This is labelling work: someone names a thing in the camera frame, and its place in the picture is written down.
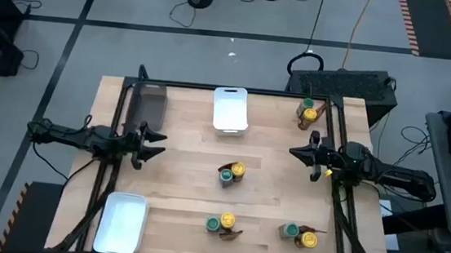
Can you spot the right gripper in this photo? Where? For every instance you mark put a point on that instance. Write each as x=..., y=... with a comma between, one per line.
x=327, y=160

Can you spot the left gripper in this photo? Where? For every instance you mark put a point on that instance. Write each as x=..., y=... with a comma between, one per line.
x=138, y=143

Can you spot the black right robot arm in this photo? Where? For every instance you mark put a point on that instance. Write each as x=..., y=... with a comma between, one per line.
x=401, y=178

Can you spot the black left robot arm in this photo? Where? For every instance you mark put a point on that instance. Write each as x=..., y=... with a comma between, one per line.
x=69, y=137

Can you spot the grey translucent plastic bin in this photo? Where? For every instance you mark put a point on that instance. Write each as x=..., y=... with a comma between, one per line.
x=147, y=105

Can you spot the white plastic bin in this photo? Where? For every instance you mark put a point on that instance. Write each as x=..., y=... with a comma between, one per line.
x=231, y=110
x=120, y=224

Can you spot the black mat orange striped edge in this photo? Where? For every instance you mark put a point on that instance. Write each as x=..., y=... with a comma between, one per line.
x=432, y=26
x=35, y=216

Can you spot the black metal table frame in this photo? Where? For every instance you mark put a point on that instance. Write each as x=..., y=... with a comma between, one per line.
x=253, y=91

